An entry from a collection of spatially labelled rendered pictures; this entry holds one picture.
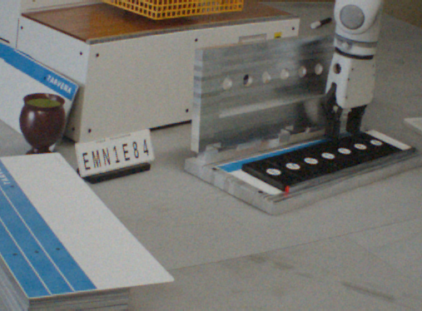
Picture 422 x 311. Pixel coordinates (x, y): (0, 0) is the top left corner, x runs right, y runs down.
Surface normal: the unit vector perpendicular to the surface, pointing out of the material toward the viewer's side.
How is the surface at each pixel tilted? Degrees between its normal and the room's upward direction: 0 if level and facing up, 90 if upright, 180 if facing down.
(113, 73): 90
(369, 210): 0
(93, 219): 0
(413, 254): 0
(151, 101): 90
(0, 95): 69
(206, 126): 83
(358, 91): 88
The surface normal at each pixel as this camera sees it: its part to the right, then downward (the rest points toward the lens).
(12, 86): -0.66, -0.19
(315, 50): 0.70, 0.22
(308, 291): 0.12, -0.92
